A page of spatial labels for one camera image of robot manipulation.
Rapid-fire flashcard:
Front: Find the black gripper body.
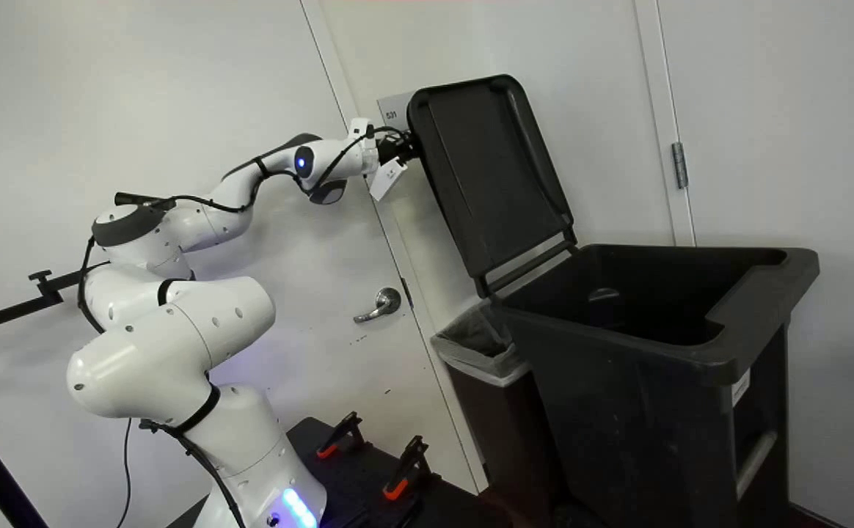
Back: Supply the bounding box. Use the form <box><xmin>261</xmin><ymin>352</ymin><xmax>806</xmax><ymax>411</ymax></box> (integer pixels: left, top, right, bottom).
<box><xmin>374</xmin><ymin>128</ymin><xmax>417</xmax><ymax>166</ymax></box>

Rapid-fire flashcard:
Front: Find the black bin lid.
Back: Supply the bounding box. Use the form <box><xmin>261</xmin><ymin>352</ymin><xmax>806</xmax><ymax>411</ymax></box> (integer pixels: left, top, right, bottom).
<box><xmin>405</xmin><ymin>75</ymin><xmax>574</xmax><ymax>298</ymax></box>

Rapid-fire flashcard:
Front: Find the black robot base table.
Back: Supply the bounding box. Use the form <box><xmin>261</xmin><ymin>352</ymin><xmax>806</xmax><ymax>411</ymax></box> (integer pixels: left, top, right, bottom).
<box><xmin>165</xmin><ymin>417</ymin><xmax>506</xmax><ymax>528</ymax></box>

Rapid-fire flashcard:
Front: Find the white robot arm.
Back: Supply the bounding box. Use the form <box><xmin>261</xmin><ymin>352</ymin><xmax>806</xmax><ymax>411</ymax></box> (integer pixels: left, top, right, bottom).
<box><xmin>68</xmin><ymin>117</ymin><xmax>414</xmax><ymax>528</ymax></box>

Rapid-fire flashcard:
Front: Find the small bin with clear liner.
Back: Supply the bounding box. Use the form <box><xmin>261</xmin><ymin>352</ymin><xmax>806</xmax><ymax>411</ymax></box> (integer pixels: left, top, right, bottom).
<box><xmin>430</xmin><ymin>304</ymin><xmax>553</xmax><ymax>516</ymax></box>

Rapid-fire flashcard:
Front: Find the black wheeled bin body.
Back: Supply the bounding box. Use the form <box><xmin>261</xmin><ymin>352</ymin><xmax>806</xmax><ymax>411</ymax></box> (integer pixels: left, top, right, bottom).
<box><xmin>493</xmin><ymin>246</ymin><xmax>818</xmax><ymax>528</ymax></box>

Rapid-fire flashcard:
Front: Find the silver door hinge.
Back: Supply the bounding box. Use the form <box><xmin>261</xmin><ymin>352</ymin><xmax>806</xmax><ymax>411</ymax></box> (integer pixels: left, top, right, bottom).
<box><xmin>669</xmin><ymin>142</ymin><xmax>688</xmax><ymax>192</ymax></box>

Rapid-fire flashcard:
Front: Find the left black orange clamp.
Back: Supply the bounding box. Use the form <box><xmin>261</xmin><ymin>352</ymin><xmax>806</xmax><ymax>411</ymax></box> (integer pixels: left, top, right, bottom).
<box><xmin>317</xmin><ymin>411</ymin><xmax>363</xmax><ymax>462</ymax></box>

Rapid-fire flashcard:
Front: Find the black orange clamp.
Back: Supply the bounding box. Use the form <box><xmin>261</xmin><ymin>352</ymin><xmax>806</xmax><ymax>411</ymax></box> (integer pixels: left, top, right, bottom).
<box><xmin>317</xmin><ymin>411</ymin><xmax>363</xmax><ymax>462</ymax></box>
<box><xmin>380</xmin><ymin>434</ymin><xmax>430</xmax><ymax>503</ymax></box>

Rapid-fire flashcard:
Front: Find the right black orange clamp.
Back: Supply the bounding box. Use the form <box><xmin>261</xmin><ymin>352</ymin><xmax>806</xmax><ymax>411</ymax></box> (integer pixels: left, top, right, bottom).
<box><xmin>380</xmin><ymin>434</ymin><xmax>430</xmax><ymax>503</ymax></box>

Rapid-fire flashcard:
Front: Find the black tripod bar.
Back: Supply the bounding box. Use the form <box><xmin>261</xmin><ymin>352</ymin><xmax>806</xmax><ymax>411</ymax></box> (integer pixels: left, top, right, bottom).
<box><xmin>0</xmin><ymin>268</ymin><xmax>91</xmax><ymax>327</ymax></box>

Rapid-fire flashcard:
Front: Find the grey wall plate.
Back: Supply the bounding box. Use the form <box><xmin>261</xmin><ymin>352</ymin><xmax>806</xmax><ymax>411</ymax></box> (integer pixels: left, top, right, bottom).
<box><xmin>374</xmin><ymin>94</ymin><xmax>410</xmax><ymax>131</ymax></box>

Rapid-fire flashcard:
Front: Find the silver door lever handle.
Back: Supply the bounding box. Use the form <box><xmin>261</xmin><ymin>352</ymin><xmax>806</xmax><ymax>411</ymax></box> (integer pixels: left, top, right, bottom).
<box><xmin>355</xmin><ymin>287</ymin><xmax>401</xmax><ymax>327</ymax></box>

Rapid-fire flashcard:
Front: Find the black camera on stand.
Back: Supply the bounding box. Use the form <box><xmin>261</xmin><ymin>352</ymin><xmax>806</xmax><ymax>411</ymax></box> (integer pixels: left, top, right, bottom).
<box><xmin>113</xmin><ymin>192</ymin><xmax>169</xmax><ymax>210</ymax></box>

